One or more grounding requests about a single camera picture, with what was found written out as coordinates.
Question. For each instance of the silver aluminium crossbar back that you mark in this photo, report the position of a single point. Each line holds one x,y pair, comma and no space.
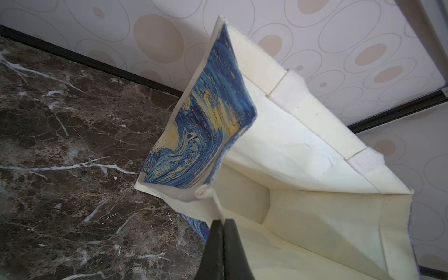
429,21

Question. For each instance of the black corner frame post right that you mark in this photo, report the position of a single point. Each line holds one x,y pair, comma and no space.
412,107

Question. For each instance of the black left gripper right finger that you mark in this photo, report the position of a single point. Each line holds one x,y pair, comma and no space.
236,266

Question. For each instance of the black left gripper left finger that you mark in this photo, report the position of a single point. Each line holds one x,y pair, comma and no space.
212,263

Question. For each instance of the cream canvas starry night bag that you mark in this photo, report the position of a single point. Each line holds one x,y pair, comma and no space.
247,141

